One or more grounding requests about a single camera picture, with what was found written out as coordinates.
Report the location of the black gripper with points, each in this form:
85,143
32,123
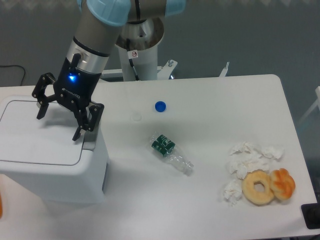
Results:
73,90

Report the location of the white trash can lid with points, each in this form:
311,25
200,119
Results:
47,141

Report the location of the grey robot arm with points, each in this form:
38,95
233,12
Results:
98,30

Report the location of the white bottle cap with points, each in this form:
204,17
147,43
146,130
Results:
136,116

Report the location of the white trash can body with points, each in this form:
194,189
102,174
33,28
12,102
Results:
82,182

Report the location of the blue bottle cap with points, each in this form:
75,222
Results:
160,106

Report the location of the clear crushed plastic bottle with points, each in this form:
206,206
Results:
167,151

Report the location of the orange object at left edge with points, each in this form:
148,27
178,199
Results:
1,207

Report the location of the large crumpled white tissue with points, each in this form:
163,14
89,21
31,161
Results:
247,157

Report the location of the small crumpled white tissue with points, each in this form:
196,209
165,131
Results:
232,192

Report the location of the orange twisted bread roll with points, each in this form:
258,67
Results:
282,184

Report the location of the black device at table corner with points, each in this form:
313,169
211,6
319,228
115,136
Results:
311,215

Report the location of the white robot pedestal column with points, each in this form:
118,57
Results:
137,46

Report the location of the white metal base frame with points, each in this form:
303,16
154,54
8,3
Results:
163,72

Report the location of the plain ring doughnut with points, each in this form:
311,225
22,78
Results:
256,188

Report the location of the white frame at right edge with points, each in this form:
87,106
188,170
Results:
315,105

